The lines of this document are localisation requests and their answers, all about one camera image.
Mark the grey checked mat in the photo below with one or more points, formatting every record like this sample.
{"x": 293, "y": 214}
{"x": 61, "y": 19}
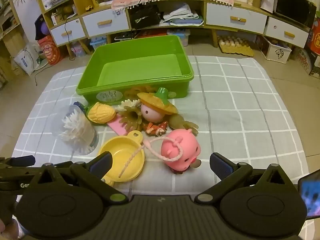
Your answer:
{"x": 245, "y": 110}

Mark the red printed bag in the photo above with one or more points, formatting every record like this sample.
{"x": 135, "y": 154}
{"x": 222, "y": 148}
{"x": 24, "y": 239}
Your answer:
{"x": 50, "y": 52}

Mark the black keyboard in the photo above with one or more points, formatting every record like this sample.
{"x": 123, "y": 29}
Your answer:
{"x": 126, "y": 35}

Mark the clear plastic storage box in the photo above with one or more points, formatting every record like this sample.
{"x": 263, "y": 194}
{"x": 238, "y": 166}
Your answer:
{"x": 178, "y": 36}

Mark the pile of white papers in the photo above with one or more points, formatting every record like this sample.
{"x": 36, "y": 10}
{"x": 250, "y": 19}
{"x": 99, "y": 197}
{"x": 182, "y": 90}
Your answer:
{"x": 182, "y": 15}

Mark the pink toy pig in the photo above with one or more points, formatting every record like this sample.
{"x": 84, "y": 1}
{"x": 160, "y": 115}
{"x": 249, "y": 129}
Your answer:
{"x": 181, "y": 147}

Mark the egg tray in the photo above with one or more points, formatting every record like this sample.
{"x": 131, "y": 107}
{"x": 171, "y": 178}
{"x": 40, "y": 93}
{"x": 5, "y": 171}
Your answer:
{"x": 235, "y": 45}

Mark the olive green toy plant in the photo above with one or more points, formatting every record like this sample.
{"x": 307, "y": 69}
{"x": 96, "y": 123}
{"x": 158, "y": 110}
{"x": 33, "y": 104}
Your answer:
{"x": 181, "y": 125}

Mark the person's left hand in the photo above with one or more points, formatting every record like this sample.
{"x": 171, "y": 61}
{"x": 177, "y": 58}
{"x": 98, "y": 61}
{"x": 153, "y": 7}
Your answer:
{"x": 11, "y": 232}

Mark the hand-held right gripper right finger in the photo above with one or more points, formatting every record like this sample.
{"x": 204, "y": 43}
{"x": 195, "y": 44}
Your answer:
{"x": 221, "y": 168}

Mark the yellow toy corn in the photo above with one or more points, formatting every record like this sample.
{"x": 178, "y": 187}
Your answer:
{"x": 101, "y": 113}

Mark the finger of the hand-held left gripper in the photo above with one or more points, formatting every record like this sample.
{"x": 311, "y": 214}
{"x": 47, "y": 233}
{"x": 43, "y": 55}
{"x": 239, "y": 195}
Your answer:
{"x": 20, "y": 161}

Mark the white paper bag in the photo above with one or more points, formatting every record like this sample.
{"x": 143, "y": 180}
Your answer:
{"x": 26, "y": 60}

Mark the pale blue drawer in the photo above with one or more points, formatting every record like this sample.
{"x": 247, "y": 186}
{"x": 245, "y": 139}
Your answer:
{"x": 106, "y": 22}
{"x": 67, "y": 32}
{"x": 286, "y": 32}
{"x": 236, "y": 17}

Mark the smartphone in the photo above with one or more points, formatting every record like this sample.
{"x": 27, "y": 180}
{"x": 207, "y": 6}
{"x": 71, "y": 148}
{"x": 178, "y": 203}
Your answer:
{"x": 310, "y": 195}

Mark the wooden side shelf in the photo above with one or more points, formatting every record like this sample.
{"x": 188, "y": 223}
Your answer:
{"x": 11, "y": 40}

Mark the toy sunflower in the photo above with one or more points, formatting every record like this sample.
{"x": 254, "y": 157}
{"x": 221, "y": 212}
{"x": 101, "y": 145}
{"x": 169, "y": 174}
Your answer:
{"x": 130, "y": 116}

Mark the black bag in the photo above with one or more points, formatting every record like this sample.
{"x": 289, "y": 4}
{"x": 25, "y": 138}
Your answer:
{"x": 145, "y": 15}

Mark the pink round-headed toy figure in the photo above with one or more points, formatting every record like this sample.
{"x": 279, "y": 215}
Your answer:
{"x": 151, "y": 111}

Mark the orange toy crab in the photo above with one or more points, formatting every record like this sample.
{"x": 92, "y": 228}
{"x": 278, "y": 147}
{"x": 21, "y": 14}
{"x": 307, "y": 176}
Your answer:
{"x": 155, "y": 128}

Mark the purple plush with black hat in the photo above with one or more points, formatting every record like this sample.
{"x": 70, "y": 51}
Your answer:
{"x": 43, "y": 27}

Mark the blue plastic box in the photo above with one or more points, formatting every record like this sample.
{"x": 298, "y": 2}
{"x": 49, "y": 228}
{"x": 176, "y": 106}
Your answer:
{"x": 98, "y": 43}

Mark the red shoebox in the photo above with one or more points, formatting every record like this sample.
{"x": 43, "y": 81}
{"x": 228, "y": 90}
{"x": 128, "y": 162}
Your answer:
{"x": 152, "y": 33}

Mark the white storage crate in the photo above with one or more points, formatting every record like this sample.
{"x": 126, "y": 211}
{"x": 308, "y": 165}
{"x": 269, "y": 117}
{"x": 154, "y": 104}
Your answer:
{"x": 277, "y": 51}

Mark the clear cotton swab container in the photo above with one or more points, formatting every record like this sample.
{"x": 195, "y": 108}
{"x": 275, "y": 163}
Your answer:
{"x": 75, "y": 135}

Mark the yellow toy pan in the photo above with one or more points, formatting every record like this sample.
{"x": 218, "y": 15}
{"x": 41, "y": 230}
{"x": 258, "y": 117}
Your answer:
{"x": 125, "y": 155}

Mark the black microwave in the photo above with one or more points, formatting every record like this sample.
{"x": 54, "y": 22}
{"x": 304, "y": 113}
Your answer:
{"x": 295, "y": 5}

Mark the green plastic storage bin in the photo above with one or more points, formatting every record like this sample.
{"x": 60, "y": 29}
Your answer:
{"x": 140, "y": 67}

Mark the pink card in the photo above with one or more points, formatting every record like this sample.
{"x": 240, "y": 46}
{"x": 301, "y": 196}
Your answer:
{"x": 117, "y": 127}

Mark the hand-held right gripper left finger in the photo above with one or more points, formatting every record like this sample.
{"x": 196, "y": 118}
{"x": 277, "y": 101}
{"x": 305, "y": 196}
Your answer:
{"x": 100, "y": 166}

